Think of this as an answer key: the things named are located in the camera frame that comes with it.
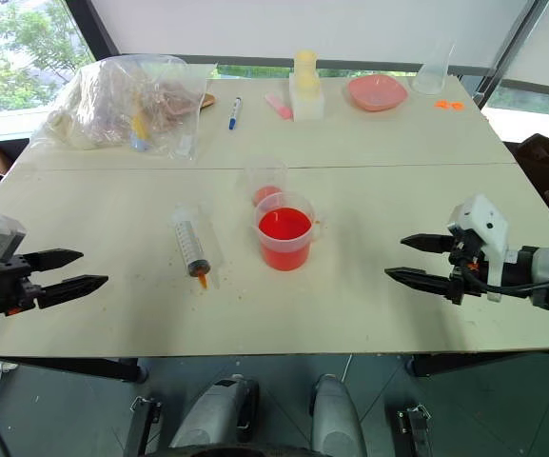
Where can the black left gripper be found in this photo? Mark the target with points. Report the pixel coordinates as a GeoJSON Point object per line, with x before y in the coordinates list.
{"type": "Point", "coordinates": [10, 288]}

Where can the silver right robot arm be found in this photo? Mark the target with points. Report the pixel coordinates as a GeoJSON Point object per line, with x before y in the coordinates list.
{"type": "Point", "coordinates": [547, 273]}

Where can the large clear plastic syringe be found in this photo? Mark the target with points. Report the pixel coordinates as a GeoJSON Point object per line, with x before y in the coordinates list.
{"type": "Point", "coordinates": [190, 243]}

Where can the white container with yellow sponge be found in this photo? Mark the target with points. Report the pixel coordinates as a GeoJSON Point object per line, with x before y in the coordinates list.
{"type": "Point", "coordinates": [308, 105]}

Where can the pink plastic stick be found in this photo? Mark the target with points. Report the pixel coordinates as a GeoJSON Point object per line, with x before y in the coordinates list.
{"type": "Point", "coordinates": [279, 105]}

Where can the small orange plastic pieces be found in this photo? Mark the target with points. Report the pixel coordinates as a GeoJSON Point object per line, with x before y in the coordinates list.
{"type": "Point", "coordinates": [447, 105]}

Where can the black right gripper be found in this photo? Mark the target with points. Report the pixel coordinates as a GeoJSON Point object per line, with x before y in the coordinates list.
{"type": "Point", "coordinates": [466, 262]}

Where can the yellow blue plastic tube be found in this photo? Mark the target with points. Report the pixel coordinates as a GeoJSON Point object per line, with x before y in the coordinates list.
{"type": "Point", "coordinates": [140, 126]}

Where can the clear plastic bag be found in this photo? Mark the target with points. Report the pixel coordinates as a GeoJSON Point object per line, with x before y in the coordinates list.
{"type": "Point", "coordinates": [122, 102]}

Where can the black table frame bar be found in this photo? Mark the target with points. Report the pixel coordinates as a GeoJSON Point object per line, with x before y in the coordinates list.
{"type": "Point", "coordinates": [79, 367]}
{"type": "Point", "coordinates": [483, 363]}

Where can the black bracket with metal latch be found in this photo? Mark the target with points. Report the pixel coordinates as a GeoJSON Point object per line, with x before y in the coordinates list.
{"type": "Point", "coordinates": [141, 423]}
{"type": "Point", "coordinates": [414, 428]}

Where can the beaker with red liquid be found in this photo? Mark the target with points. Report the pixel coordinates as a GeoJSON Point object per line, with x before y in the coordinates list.
{"type": "Point", "coordinates": [284, 233]}

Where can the white power strip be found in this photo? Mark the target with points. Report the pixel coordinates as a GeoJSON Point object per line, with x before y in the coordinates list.
{"type": "Point", "coordinates": [4, 366]}

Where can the blue white marker pen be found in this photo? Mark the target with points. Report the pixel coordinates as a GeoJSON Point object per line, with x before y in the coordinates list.
{"type": "Point", "coordinates": [235, 114]}

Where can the pale yellow plastic bottle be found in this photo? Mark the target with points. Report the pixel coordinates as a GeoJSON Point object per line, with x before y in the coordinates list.
{"type": "Point", "coordinates": [306, 71]}

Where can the brown wooden piece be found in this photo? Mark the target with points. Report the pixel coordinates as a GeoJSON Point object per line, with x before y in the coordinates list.
{"type": "Point", "coordinates": [209, 100]}

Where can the small clear plastic cup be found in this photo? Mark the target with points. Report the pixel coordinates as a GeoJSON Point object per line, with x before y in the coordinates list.
{"type": "Point", "coordinates": [265, 183]}

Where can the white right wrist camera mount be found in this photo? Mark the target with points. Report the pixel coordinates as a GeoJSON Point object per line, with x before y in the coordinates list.
{"type": "Point", "coordinates": [485, 221]}

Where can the pink plastic bowl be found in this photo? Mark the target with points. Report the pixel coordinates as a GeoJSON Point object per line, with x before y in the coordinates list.
{"type": "Point", "coordinates": [378, 93]}

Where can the grey rounded robot leg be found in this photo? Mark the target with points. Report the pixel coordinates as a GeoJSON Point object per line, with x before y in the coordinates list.
{"type": "Point", "coordinates": [212, 411]}
{"type": "Point", "coordinates": [336, 414]}

